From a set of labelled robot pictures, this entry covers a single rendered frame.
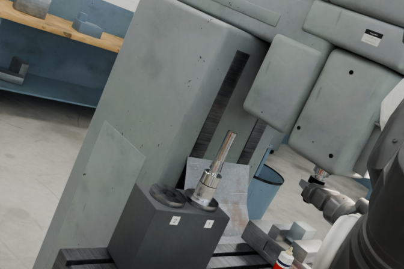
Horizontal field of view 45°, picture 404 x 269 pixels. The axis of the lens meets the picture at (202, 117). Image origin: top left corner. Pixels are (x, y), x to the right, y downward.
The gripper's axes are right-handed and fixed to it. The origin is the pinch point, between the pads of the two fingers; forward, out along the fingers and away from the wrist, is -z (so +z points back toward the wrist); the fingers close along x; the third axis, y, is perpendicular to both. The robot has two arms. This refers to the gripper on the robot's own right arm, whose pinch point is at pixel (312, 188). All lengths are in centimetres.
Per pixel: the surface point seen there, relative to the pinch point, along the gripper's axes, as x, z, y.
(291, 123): 12.2, -7.2, -14.7
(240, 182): -2.6, -35.4, 17.2
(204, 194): 40.5, 9.5, 5.2
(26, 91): 20, -351, 103
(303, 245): -2.1, 5.3, 16.1
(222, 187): 6.6, -31.9, 19.2
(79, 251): 63, 7, 27
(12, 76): 34, -364, 96
